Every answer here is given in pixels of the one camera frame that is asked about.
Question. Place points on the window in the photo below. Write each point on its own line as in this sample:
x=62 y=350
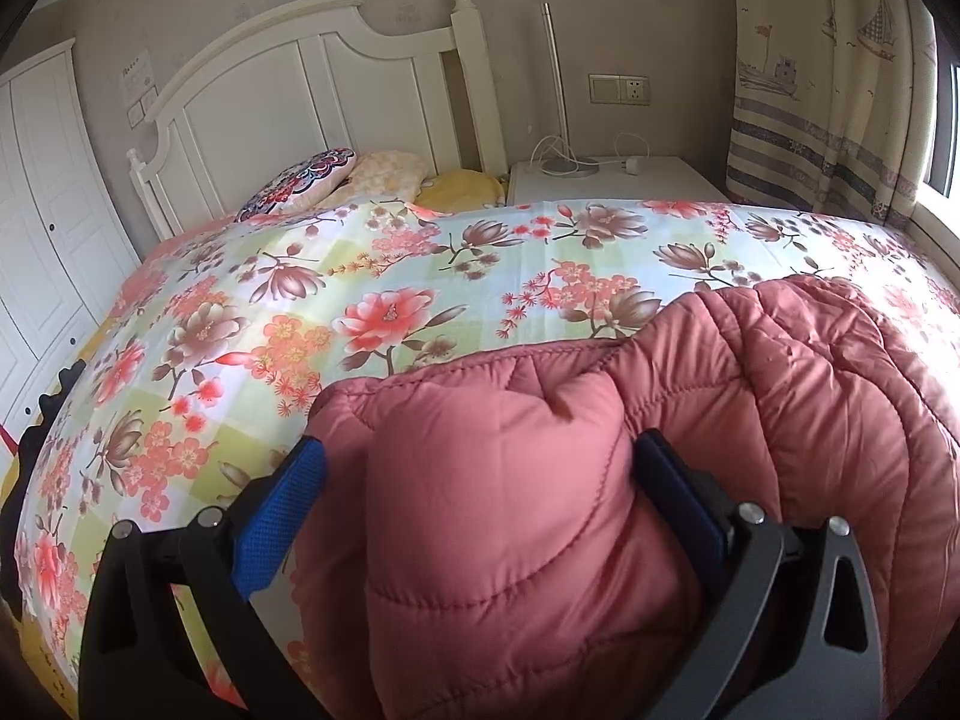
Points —
x=949 y=135

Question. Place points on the beige window ledge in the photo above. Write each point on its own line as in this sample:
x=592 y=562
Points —
x=941 y=232

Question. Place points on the yellow pillow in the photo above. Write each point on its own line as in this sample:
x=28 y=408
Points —
x=461 y=187

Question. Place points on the white wall switch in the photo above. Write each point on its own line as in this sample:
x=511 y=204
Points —
x=139 y=114

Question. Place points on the white wooden headboard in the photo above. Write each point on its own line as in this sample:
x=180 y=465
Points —
x=255 y=105

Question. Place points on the white plug adapter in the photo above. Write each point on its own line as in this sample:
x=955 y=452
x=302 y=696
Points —
x=634 y=165

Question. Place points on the pink quilted jacket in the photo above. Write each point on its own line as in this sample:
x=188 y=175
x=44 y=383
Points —
x=510 y=510

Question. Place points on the beige wall socket panel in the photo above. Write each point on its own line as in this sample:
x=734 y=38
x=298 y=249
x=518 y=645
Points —
x=619 y=90

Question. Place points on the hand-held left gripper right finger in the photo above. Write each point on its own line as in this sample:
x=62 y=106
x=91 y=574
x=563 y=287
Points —
x=675 y=495

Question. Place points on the white nightstand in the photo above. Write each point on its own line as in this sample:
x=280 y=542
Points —
x=652 y=184

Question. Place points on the floral bed sheet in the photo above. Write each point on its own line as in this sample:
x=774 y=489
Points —
x=300 y=300

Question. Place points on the white wardrobe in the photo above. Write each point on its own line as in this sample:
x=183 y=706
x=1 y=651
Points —
x=45 y=202

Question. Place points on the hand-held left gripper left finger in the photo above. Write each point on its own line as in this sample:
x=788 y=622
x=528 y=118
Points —
x=277 y=517

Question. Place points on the peach floral pillow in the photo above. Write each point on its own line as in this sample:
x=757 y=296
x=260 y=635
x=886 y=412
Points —
x=382 y=172

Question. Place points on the silver desk lamp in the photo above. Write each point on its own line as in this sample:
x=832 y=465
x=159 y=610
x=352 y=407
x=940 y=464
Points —
x=574 y=167

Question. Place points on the patterned embroidered pillow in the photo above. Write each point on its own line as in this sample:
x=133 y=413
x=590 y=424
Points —
x=300 y=180

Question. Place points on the white wall notice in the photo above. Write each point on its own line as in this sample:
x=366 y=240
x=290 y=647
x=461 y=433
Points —
x=135 y=75

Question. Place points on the cream printed curtain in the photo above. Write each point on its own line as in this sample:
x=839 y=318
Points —
x=810 y=90

